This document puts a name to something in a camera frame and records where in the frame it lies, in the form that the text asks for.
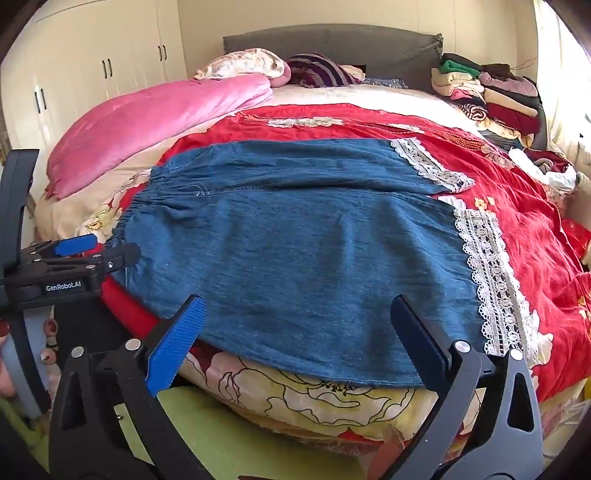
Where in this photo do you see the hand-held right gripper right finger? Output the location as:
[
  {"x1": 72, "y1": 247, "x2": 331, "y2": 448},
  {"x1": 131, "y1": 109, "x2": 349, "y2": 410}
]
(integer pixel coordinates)
[{"x1": 379, "y1": 294, "x2": 546, "y2": 480}]

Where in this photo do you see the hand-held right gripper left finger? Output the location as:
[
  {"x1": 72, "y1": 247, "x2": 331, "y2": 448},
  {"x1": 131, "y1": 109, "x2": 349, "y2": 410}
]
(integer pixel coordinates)
[{"x1": 48, "y1": 294, "x2": 213, "y2": 480}]

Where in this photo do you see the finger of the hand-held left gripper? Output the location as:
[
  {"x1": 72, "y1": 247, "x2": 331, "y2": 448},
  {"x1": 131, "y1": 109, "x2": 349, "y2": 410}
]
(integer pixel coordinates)
[
  {"x1": 19, "y1": 233, "x2": 100, "y2": 262},
  {"x1": 33, "y1": 243, "x2": 141, "y2": 278}
]

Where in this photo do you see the blue denim pants lace trim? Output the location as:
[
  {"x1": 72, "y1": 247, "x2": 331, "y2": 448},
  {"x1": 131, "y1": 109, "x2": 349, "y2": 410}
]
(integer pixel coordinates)
[{"x1": 110, "y1": 138, "x2": 541, "y2": 387}]

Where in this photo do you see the pink quilt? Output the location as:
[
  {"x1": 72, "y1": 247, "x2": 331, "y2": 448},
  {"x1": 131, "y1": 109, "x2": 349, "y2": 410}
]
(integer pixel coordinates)
[{"x1": 45, "y1": 74, "x2": 274, "y2": 200}]

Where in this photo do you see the white wardrobe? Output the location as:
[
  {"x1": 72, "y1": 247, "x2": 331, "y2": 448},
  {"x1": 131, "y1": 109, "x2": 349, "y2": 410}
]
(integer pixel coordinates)
[{"x1": 0, "y1": 0, "x2": 188, "y2": 153}]

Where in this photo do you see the red floral blanket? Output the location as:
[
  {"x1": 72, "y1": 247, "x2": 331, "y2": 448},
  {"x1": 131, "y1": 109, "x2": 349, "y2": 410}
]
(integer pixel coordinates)
[{"x1": 74, "y1": 104, "x2": 591, "y2": 462}]

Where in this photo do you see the white garment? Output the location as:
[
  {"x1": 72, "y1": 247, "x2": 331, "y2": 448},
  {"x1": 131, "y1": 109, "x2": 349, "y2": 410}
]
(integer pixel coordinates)
[{"x1": 508, "y1": 148, "x2": 578, "y2": 192}]

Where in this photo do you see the floral pillow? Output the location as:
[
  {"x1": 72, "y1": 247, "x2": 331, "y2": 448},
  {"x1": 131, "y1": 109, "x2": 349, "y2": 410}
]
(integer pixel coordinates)
[{"x1": 194, "y1": 48, "x2": 291, "y2": 88}]

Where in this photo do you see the pile of folded clothes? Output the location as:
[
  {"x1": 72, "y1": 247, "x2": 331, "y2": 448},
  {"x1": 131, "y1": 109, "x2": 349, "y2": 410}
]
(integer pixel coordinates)
[{"x1": 431, "y1": 53, "x2": 550, "y2": 151}]

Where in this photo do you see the blue patterned cloth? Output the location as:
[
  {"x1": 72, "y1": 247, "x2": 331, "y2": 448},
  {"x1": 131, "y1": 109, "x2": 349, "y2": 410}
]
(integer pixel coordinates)
[{"x1": 364, "y1": 77, "x2": 409, "y2": 90}]

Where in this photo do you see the purple striped pillow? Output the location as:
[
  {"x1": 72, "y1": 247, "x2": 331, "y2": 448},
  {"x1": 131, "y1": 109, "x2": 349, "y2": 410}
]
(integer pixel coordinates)
[{"x1": 286, "y1": 53, "x2": 365, "y2": 89}]

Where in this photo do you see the grey bed headboard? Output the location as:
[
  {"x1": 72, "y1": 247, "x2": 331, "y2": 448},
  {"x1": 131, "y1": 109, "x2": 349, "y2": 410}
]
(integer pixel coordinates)
[{"x1": 223, "y1": 24, "x2": 444, "y2": 84}]

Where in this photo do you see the light curtain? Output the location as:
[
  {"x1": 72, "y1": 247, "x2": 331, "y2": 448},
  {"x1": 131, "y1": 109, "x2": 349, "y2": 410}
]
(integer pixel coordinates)
[{"x1": 534, "y1": 0, "x2": 591, "y2": 167}]

